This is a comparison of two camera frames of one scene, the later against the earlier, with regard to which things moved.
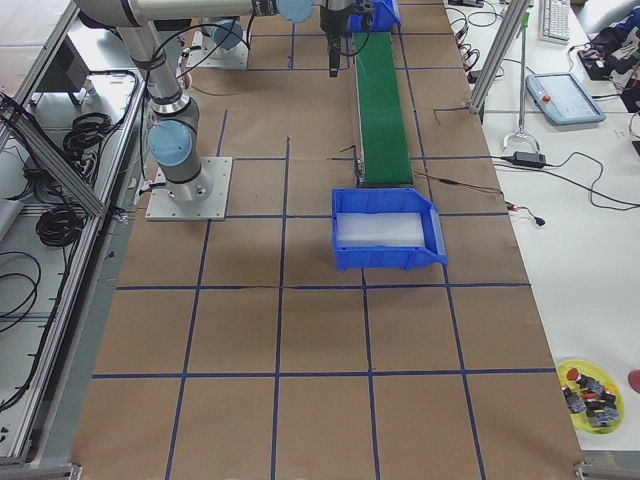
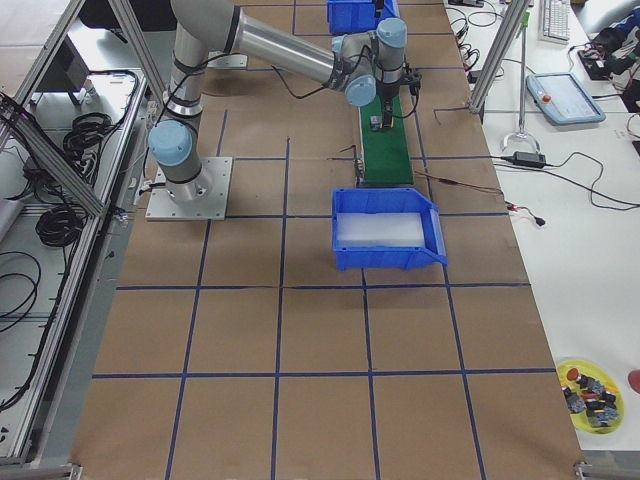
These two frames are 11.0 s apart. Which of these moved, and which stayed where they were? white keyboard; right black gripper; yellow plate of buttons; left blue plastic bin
Moved: right black gripper
Stayed: yellow plate of buttons; white keyboard; left blue plastic bin
